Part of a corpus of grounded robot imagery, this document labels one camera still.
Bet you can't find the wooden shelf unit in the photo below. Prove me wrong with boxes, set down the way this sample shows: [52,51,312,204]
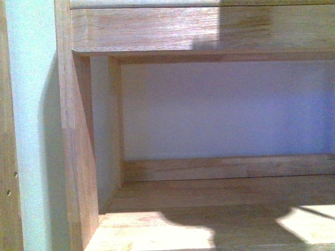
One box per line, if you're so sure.
[0,0,335,251]

